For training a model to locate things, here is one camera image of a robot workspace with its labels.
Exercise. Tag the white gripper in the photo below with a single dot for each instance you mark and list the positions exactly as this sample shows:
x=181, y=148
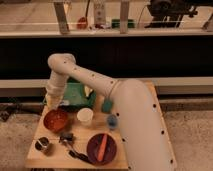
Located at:
x=54, y=96

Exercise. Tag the green towel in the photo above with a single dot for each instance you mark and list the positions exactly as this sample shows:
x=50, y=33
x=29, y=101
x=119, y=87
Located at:
x=77, y=96

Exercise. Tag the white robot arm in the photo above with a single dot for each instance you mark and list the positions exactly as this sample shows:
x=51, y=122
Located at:
x=131, y=97

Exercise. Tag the red bowl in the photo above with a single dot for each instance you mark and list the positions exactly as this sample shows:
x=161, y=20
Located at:
x=55, y=120

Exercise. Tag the white plastic cup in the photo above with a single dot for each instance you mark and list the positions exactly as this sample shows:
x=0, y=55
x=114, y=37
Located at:
x=85, y=116

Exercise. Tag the black clip tool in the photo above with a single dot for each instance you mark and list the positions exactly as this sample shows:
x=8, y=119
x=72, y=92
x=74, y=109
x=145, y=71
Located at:
x=66, y=138

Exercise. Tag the teal small object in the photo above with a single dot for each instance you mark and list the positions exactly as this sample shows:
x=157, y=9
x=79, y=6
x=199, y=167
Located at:
x=106, y=106

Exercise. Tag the metal cup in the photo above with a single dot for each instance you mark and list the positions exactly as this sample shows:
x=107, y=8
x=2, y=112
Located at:
x=42, y=144

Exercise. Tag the blue small cup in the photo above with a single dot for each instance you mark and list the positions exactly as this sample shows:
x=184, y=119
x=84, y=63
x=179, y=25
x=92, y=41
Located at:
x=111, y=122

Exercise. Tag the red object on shelf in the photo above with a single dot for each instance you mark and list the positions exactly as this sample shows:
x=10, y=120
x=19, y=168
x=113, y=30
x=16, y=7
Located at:
x=82, y=23

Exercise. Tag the purple plate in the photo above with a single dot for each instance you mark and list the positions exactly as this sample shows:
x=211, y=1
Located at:
x=93, y=148

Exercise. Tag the orange carrot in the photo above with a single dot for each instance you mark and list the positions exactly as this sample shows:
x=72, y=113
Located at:
x=102, y=148

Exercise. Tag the green box on shelf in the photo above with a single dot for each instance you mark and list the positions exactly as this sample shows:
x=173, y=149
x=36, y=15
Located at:
x=116, y=23

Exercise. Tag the white labelled box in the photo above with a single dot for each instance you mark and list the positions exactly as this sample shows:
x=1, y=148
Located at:
x=99, y=12

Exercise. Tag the black machine on shelf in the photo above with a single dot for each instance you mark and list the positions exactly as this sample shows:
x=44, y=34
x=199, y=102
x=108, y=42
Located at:
x=169, y=13

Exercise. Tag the left wooden post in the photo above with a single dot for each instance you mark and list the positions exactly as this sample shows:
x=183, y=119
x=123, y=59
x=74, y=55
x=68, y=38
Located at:
x=61, y=17

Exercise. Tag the wooden post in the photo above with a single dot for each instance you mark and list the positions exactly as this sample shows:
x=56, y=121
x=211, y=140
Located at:
x=61, y=17
x=124, y=11

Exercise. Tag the black handled utensil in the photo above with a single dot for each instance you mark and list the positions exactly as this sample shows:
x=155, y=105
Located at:
x=79, y=156

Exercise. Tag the right wooden post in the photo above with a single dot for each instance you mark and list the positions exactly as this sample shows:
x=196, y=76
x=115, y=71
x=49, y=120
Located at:
x=124, y=11

